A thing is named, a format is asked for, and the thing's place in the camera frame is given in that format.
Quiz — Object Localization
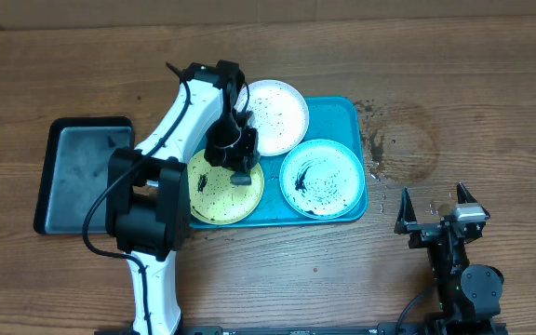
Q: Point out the blue plastic tray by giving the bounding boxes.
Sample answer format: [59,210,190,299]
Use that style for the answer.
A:
[178,96,369,230]

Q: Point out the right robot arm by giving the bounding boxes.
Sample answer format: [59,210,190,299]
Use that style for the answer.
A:
[394,183,507,334]

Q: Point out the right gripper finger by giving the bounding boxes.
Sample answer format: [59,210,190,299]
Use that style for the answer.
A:
[456,182,476,204]
[395,187,417,226]

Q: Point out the yellow-green plate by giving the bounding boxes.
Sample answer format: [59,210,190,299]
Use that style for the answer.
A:
[188,149,264,225]

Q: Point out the white plate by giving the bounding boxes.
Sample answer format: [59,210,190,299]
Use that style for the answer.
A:
[235,80,310,156]

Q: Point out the black water tray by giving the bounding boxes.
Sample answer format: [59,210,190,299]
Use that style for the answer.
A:
[33,116,134,235]

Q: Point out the light blue plate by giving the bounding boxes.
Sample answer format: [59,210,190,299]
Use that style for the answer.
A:
[279,139,366,221]

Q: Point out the dark green sponge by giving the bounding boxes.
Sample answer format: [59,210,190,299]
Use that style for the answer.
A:
[230,171,252,186]

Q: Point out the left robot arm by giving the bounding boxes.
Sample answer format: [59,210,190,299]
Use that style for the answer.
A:
[100,60,260,334]

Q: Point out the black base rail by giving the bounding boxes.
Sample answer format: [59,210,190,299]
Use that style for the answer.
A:
[92,322,509,335]

